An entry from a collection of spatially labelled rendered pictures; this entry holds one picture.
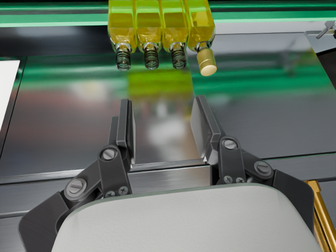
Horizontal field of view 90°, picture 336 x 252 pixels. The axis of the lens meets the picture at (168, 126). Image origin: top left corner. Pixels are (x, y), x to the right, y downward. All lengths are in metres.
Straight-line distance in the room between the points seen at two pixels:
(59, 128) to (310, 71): 0.78
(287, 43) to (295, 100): 0.24
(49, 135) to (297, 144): 0.64
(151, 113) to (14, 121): 0.33
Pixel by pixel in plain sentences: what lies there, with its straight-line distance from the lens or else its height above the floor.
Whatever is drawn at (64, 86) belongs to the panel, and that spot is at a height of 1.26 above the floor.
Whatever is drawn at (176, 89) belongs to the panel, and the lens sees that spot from 0.48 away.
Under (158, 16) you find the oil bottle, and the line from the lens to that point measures 0.43.
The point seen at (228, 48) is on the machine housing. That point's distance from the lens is 0.67.
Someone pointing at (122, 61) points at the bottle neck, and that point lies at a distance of 0.36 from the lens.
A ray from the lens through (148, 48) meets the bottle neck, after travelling 0.38.
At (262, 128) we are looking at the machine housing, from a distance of 0.54.
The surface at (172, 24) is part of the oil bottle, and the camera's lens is 0.41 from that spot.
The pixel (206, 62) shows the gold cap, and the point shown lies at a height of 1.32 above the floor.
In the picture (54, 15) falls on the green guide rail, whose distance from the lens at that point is 0.59.
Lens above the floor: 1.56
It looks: 22 degrees down
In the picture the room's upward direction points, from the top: 174 degrees clockwise
